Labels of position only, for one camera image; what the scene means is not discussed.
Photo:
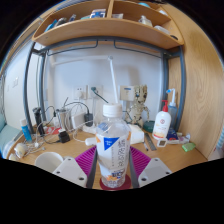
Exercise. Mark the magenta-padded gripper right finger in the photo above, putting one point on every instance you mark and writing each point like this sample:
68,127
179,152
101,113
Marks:
154,170

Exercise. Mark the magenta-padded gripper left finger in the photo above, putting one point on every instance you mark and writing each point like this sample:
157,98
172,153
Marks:
71,170

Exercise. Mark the clear water bottle white cap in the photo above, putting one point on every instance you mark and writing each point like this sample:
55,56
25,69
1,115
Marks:
112,146

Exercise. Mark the pale yellow cup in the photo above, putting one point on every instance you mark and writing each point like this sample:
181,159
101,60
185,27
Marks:
48,161

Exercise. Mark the small white square device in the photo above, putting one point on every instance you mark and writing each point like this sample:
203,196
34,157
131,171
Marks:
161,143

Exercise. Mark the small white oval device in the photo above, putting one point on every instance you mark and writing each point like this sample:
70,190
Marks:
90,141

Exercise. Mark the small black charger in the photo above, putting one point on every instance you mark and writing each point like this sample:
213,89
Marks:
64,136

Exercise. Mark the white tissue box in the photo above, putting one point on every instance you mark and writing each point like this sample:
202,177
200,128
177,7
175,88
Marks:
137,135

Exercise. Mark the small green block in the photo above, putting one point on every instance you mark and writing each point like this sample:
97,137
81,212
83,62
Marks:
188,147

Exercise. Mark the white power strip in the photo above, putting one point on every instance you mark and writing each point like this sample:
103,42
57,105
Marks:
90,129

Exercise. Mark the white pump bottle red top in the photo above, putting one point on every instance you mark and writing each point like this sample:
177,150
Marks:
161,125

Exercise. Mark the blue bottle white cap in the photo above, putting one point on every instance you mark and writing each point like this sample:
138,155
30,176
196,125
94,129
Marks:
26,131

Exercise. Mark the white spray bottle blue nozzle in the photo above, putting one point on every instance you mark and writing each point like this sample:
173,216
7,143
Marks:
172,110

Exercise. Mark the tree creature figurine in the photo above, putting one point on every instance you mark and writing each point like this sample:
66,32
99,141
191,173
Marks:
139,106

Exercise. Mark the white desk lamp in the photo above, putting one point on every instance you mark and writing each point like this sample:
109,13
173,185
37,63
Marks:
114,83

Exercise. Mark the wooden shelf unit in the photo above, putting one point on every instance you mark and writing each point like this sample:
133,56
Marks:
110,28

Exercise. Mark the white wall outlet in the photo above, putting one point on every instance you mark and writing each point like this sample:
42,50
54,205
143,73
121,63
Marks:
80,92

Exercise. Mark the grey metal frame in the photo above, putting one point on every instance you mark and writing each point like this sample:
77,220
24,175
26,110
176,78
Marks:
26,83

